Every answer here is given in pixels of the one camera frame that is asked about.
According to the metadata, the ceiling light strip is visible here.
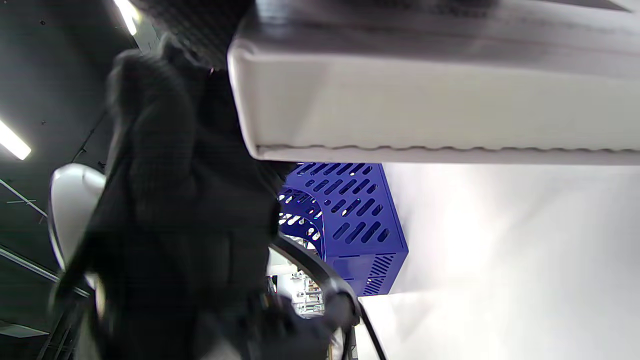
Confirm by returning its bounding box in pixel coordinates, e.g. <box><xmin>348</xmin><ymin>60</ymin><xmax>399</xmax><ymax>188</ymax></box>
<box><xmin>112</xmin><ymin>0</ymin><xmax>144</xmax><ymax>37</ymax></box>
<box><xmin>0</xmin><ymin>119</ymin><xmax>32</xmax><ymax>161</ymax></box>

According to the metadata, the black curved cable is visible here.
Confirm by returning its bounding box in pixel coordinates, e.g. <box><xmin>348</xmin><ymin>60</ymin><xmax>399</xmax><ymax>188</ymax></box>
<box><xmin>270</xmin><ymin>235</ymin><xmax>389</xmax><ymax>360</ymax></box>

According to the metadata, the blue plastic document holder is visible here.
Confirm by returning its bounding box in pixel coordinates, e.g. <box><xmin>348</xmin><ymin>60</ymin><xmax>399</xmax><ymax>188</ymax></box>
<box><xmin>277</xmin><ymin>162</ymin><xmax>410</xmax><ymax>297</ymax></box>

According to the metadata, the black right hand controller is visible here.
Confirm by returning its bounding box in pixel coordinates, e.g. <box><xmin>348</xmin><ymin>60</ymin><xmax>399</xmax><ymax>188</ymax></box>
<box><xmin>48</xmin><ymin>163</ymin><xmax>107</xmax><ymax>292</ymax></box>

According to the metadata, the person's right hand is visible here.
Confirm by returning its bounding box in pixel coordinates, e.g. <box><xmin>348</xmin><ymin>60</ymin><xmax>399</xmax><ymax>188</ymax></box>
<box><xmin>50</xmin><ymin>0</ymin><xmax>296</xmax><ymax>360</ymax></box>

